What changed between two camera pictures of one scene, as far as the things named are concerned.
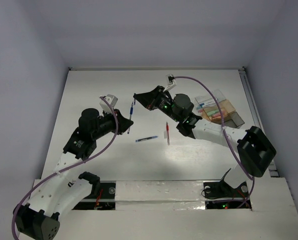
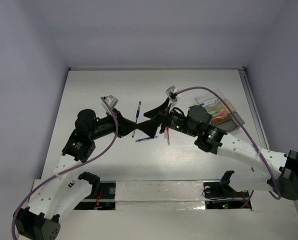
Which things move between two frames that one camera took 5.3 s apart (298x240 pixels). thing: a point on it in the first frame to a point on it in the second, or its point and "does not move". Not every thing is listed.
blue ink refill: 149,138 does not move
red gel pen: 167,127 does not move
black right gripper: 150,99 to 150,126
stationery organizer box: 209,109 does not move
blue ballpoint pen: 131,112 to 137,115
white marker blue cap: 203,105 does not move
